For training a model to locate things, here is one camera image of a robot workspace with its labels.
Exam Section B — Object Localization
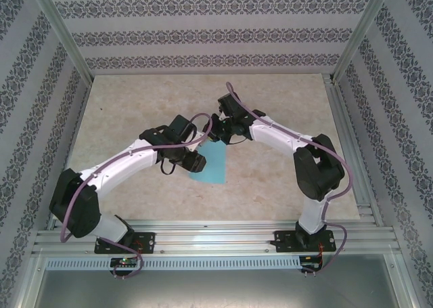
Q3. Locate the white slotted cable duct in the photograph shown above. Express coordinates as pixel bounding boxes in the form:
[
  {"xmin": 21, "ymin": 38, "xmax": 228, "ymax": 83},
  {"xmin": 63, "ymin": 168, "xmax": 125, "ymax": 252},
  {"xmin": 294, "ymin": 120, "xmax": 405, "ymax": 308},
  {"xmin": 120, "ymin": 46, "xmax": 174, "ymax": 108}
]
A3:
[{"xmin": 45, "ymin": 256, "xmax": 304, "ymax": 271}]

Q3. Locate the grey metal sheet panel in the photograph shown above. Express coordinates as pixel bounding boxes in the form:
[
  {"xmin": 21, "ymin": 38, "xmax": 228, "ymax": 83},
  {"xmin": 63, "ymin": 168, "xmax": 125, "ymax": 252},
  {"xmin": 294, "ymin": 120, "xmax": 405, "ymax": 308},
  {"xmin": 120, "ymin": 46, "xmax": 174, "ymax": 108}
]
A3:
[{"xmin": 25, "ymin": 253, "xmax": 417, "ymax": 308}]

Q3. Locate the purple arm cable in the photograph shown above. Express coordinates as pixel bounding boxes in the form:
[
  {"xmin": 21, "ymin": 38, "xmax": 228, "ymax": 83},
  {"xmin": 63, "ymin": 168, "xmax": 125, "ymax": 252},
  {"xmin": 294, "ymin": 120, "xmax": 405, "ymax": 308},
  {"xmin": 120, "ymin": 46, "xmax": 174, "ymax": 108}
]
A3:
[
  {"xmin": 60, "ymin": 113, "xmax": 214, "ymax": 281},
  {"xmin": 225, "ymin": 81, "xmax": 355, "ymax": 278}
]

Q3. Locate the wide aluminium rail beam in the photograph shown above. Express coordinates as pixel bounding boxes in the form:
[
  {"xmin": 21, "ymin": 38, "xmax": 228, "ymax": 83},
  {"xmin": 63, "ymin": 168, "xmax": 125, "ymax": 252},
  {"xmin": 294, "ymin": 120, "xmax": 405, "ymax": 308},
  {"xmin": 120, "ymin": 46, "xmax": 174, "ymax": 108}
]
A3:
[{"xmin": 32, "ymin": 219, "xmax": 402, "ymax": 257}]

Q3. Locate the small circuit board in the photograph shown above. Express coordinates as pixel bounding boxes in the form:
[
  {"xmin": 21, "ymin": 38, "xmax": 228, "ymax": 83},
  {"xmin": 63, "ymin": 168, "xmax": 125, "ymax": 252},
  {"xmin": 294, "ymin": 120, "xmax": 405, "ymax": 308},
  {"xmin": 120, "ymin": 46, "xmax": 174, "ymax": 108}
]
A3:
[
  {"xmin": 110, "ymin": 257, "xmax": 140, "ymax": 267},
  {"xmin": 300, "ymin": 255, "xmax": 322, "ymax": 270}
]

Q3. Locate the thin black cable loop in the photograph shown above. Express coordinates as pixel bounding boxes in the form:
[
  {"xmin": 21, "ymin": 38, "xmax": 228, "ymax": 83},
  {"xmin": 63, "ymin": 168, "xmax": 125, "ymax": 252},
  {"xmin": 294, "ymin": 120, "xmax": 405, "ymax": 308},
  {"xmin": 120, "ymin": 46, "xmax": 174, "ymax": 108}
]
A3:
[
  {"xmin": 225, "ymin": 131, "xmax": 252, "ymax": 147},
  {"xmin": 158, "ymin": 157, "xmax": 177, "ymax": 176}
]

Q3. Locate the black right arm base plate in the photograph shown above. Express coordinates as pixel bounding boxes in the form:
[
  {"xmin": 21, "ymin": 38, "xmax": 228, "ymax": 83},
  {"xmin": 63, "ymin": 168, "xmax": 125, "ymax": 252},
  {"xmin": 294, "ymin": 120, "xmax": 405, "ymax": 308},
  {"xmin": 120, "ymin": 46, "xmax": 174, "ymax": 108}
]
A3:
[{"xmin": 273, "ymin": 229, "xmax": 336, "ymax": 254}]

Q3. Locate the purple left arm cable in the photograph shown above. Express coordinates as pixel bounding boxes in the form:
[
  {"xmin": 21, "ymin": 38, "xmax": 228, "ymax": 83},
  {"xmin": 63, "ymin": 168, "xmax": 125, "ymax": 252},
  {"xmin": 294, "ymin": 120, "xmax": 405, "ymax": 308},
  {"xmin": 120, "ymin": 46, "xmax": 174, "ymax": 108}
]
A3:
[{"xmin": 60, "ymin": 113, "xmax": 214, "ymax": 281}]

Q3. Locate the grooved aluminium rail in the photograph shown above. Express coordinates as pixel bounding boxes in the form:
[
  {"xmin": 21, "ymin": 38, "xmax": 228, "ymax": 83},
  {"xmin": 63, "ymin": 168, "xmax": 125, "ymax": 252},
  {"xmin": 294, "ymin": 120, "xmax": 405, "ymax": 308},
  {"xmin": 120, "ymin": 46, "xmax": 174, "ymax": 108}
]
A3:
[{"xmin": 323, "ymin": 74, "xmax": 385, "ymax": 226}]

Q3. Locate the aluminium frame post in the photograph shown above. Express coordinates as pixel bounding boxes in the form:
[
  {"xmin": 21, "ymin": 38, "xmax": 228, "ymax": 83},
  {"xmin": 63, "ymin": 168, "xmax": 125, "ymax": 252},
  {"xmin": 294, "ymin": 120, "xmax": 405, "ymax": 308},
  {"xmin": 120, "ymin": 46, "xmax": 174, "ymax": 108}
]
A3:
[
  {"xmin": 331, "ymin": 0, "xmax": 396, "ymax": 84},
  {"xmin": 30, "ymin": 0, "xmax": 95, "ymax": 84}
]

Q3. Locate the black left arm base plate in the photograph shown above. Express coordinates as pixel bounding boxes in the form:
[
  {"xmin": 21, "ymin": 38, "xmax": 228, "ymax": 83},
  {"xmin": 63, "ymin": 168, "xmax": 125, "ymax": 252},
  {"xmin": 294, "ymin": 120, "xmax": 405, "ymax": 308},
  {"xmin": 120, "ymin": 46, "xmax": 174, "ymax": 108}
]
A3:
[{"xmin": 94, "ymin": 232, "xmax": 157, "ymax": 255}]

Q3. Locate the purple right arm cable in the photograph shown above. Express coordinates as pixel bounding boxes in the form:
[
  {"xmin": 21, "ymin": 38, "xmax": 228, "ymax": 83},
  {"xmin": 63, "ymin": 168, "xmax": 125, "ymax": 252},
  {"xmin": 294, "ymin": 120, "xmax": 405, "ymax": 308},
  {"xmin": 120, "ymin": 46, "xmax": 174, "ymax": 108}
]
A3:
[{"xmin": 225, "ymin": 81, "xmax": 355, "ymax": 278}]

